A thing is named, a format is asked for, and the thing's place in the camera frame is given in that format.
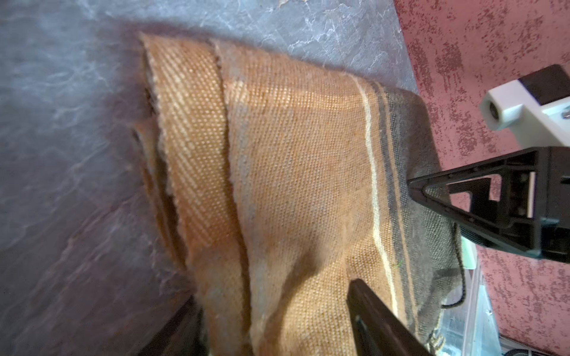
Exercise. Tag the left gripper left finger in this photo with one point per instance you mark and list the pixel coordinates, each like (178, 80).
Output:
(184, 334)

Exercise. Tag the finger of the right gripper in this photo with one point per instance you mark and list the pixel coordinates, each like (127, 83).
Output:
(517, 203)

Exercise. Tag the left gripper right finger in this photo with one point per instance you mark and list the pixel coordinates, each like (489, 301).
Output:
(376, 330)

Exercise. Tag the brown plaid scarf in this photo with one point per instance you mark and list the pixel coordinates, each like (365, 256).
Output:
(276, 182)

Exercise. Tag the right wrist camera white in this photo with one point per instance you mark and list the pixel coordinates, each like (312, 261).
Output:
(535, 108)

